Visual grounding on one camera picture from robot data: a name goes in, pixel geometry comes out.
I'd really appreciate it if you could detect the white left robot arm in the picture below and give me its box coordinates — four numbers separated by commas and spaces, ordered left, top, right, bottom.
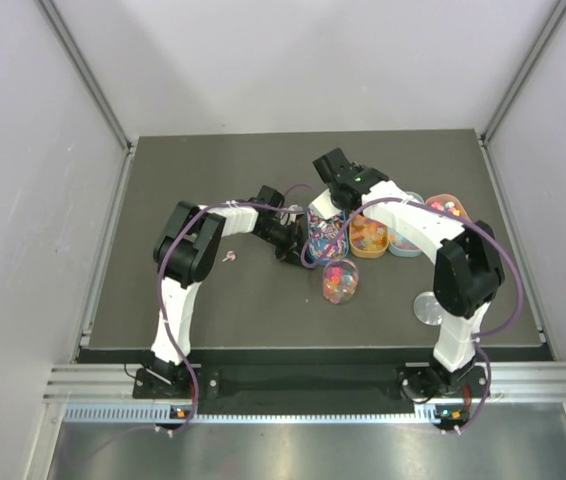
143, 186, 307, 397

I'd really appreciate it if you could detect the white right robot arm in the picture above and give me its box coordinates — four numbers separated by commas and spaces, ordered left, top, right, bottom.
311, 148, 504, 396

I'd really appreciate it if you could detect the fallen swirl lollipop candy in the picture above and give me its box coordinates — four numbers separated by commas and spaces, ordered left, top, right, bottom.
223, 251, 236, 262

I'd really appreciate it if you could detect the orange candy tray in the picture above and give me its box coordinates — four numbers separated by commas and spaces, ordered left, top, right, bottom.
349, 215, 389, 259

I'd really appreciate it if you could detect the light blue candy tray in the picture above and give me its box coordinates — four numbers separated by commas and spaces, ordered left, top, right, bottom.
386, 192, 427, 259

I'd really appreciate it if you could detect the pink candy tray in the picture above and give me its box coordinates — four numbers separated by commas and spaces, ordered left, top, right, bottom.
425, 194, 470, 220

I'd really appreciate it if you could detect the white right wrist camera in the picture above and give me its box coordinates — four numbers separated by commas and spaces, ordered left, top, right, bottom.
309, 189, 342, 220

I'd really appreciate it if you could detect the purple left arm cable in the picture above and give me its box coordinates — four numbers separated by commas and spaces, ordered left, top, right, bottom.
155, 183, 315, 436

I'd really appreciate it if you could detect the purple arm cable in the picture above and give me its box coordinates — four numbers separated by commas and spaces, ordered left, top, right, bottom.
300, 197, 523, 434
155, 183, 315, 436

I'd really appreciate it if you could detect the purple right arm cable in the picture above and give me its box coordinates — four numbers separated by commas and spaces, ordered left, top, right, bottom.
300, 197, 523, 434

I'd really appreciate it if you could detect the aluminium left frame post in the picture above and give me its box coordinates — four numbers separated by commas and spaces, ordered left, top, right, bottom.
35, 0, 134, 151

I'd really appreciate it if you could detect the aluminium frame post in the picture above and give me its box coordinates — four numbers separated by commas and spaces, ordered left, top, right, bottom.
35, 0, 134, 151
482, 0, 566, 144

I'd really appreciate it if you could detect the aluminium right frame post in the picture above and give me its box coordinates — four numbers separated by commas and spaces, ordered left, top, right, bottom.
482, 0, 566, 144

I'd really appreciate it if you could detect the grey slotted cable duct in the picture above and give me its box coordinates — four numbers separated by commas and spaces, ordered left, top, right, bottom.
62, 398, 469, 425

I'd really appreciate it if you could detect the aluminium front frame rail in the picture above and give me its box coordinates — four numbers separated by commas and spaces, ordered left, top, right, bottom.
43, 362, 566, 403

